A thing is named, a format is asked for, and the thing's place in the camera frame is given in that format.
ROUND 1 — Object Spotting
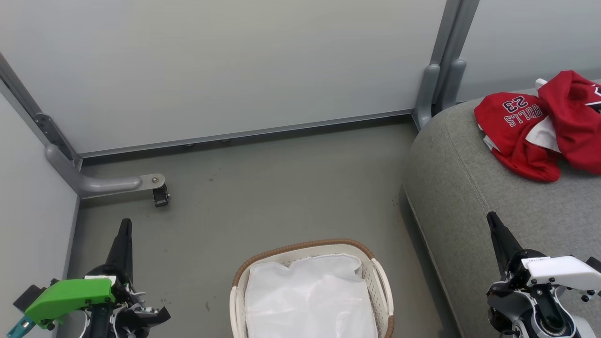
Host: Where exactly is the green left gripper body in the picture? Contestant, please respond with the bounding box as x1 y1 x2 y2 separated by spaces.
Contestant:
7 264 141 338

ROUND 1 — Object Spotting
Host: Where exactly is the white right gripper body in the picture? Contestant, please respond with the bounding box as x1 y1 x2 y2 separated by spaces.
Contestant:
503 248 601 303

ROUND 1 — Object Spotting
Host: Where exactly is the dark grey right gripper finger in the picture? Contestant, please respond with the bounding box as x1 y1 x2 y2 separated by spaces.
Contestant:
486 211 524 277

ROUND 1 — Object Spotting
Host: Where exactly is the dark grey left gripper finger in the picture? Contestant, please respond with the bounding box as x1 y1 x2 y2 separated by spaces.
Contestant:
104 218 134 282

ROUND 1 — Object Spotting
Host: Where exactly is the red Bulls basketball jersey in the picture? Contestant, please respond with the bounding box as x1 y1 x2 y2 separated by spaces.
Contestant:
474 70 601 183

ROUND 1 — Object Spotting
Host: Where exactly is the white laundry basket brown rim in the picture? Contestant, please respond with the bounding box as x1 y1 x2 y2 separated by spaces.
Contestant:
229 238 395 338

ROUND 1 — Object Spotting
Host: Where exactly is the white cloth basket liner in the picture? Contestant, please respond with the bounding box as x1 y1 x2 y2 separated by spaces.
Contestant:
244 253 379 338

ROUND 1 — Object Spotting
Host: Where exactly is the grey fabric sofa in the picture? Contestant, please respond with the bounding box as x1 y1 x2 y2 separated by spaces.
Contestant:
403 80 601 338

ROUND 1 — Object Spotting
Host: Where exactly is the black caster wheel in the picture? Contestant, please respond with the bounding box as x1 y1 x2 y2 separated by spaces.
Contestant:
153 184 170 208

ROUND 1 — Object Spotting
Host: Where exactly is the grey partition post curved foot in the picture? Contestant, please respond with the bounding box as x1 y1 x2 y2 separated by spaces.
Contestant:
0 52 166 199

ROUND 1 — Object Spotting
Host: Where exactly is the grey partition bottom rail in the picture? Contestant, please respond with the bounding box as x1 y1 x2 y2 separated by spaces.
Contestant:
77 109 416 159

